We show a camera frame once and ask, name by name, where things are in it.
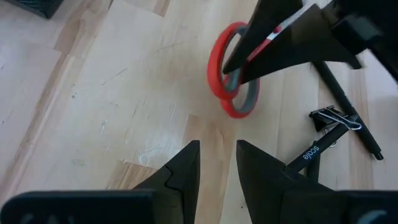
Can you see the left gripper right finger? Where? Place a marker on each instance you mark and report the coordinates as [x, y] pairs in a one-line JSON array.
[[270, 186]]

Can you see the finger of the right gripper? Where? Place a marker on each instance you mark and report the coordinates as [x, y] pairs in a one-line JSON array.
[[264, 21], [304, 43]]

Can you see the black mesh desk organizer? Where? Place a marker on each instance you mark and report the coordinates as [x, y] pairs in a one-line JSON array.
[[37, 6]]

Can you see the black pen with scale print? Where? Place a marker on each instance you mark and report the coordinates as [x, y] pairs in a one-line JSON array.
[[311, 154]]

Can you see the black binder clip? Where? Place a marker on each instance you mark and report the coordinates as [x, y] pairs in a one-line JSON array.
[[323, 116]]

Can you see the plain black pen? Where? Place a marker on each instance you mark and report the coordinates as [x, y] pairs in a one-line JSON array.
[[337, 91]]

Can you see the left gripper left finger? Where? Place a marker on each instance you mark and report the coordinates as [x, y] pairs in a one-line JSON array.
[[177, 186]]

